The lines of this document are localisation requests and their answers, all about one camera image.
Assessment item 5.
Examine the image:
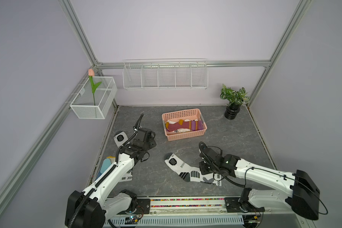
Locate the white sport sock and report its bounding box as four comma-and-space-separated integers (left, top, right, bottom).
114, 131, 134, 182
164, 154, 222, 186

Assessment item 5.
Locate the magenta striped sock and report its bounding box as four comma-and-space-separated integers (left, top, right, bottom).
165, 120, 205, 132

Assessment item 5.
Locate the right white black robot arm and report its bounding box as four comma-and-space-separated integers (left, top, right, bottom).
199, 142, 321, 220

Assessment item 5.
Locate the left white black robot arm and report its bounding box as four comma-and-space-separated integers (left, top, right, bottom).
65, 128, 156, 228

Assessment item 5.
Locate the blue yellow sock left edge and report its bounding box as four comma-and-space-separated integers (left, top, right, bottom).
107, 156, 116, 161

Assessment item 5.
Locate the light blue garden trowel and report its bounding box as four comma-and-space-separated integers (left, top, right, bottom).
100, 158, 112, 174

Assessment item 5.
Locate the pink perforated plastic basket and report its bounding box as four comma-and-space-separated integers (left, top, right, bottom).
162, 108, 207, 142

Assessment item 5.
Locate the potted green plant black pot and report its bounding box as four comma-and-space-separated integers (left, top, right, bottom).
220, 84, 250, 120

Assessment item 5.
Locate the artificial pink tulip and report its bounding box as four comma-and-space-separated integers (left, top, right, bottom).
88, 68, 102, 105

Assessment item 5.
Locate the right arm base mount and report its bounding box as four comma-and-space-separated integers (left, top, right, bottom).
224, 188, 265, 213

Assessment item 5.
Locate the white mesh wall basket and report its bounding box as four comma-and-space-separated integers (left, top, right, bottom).
69, 76, 117, 119

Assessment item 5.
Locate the white wire wall shelf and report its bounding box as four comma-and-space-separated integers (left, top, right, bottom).
123, 59, 209, 90

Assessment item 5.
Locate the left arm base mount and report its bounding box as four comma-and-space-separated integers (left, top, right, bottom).
113, 189, 151, 215

